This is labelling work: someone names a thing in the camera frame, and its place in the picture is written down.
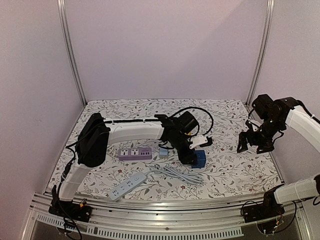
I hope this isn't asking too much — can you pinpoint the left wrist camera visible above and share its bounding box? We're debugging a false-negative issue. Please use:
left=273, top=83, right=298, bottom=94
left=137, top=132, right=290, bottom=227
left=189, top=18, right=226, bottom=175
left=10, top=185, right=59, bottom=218
left=189, top=135, right=213, bottom=150

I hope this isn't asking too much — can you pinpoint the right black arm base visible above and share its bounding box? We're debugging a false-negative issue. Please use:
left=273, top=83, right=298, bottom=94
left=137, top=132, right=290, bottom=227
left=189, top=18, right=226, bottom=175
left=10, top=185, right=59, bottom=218
left=240, top=198, right=285, bottom=223

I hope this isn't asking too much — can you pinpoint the small light blue adapter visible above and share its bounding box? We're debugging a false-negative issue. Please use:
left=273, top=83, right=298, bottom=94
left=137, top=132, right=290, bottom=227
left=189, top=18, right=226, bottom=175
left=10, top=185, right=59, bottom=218
left=158, top=147, right=169, bottom=158

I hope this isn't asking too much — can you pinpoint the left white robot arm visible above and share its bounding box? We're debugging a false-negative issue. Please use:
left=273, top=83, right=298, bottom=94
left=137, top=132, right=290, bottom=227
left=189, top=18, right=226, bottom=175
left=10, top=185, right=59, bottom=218
left=54, top=111, right=199, bottom=217

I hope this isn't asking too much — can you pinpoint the grey-blue power strip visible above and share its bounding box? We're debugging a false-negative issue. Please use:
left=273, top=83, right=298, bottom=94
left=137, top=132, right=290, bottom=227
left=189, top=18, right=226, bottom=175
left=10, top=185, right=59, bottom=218
left=108, top=172, right=147, bottom=201

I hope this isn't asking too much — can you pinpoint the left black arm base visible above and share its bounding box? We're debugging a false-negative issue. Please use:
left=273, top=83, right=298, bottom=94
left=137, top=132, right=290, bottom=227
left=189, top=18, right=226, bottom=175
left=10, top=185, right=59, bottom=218
left=48, top=200, right=93, bottom=223

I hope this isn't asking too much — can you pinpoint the aluminium front rail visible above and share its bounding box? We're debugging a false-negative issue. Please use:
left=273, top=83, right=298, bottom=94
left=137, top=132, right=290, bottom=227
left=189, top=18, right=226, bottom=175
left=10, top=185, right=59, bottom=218
left=29, top=192, right=307, bottom=237

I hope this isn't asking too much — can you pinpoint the grey power strip cable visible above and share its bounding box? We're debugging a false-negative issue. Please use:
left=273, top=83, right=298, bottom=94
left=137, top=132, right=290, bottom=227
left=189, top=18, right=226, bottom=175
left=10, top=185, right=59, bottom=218
left=146, top=164, right=205, bottom=185

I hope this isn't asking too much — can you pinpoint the left aluminium frame post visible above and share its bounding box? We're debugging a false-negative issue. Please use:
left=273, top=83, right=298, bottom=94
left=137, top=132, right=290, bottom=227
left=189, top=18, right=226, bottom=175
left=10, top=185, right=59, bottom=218
left=56, top=0, right=88, bottom=107

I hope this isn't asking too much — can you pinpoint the aluminium frame post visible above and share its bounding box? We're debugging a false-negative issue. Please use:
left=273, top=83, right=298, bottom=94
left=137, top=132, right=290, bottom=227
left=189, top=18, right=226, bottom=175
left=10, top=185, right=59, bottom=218
left=56, top=0, right=88, bottom=107
left=245, top=0, right=275, bottom=107

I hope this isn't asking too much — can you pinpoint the floral patterned table mat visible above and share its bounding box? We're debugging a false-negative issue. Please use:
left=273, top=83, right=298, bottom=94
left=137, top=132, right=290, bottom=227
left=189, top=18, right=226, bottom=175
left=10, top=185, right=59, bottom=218
left=48, top=98, right=284, bottom=202

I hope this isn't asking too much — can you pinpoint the purple power strip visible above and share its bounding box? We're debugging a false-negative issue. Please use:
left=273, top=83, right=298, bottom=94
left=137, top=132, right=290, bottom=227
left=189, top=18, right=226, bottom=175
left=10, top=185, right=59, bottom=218
left=118, top=147, right=152, bottom=161

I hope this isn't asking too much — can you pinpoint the right aluminium frame post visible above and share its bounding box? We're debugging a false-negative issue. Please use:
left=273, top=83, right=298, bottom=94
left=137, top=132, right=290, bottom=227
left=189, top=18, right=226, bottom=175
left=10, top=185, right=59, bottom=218
left=245, top=0, right=275, bottom=107

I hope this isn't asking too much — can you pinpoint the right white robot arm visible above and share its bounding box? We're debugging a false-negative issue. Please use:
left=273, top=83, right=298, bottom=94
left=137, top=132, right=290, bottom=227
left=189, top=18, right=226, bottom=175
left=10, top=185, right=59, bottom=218
left=236, top=93, right=320, bottom=218

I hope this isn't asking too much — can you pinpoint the blue cube plug adapter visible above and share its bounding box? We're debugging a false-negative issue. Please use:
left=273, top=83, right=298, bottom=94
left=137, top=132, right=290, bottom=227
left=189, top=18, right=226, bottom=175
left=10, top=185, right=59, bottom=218
left=191, top=150, right=207, bottom=169

